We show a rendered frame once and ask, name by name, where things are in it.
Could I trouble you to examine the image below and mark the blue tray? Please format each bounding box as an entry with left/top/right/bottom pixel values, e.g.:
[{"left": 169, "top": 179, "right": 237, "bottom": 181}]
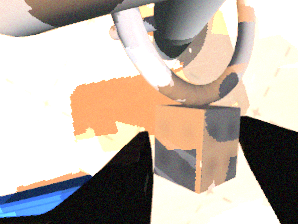
[{"left": 0, "top": 175, "right": 92, "bottom": 217}]

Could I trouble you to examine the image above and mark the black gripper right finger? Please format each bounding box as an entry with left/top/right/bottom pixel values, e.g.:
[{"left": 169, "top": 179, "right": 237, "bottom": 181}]
[{"left": 239, "top": 115, "right": 298, "bottom": 224}]

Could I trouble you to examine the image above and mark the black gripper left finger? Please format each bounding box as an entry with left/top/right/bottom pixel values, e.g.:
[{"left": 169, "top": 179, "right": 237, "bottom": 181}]
[{"left": 0, "top": 131, "right": 153, "bottom": 224}]

